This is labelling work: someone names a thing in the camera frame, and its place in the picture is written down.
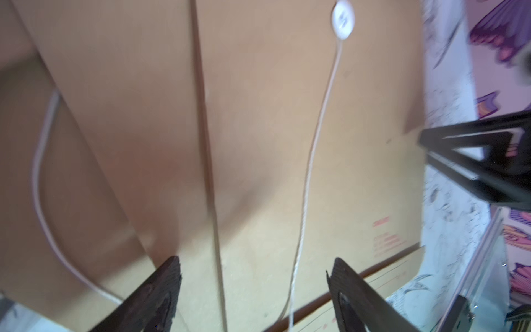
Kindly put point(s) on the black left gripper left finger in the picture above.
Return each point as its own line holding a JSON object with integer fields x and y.
{"x": 152, "y": 306}

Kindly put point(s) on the brown kraft file bag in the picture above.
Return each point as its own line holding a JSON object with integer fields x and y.
{"x": 245, "y": 138}
{"x": 81, "y": 209}

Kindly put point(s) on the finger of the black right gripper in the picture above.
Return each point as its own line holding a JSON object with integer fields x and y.
{"x": 490, "y": 158}

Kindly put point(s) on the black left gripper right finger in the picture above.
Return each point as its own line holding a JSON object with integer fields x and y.
{"x": 358, "y": 307}

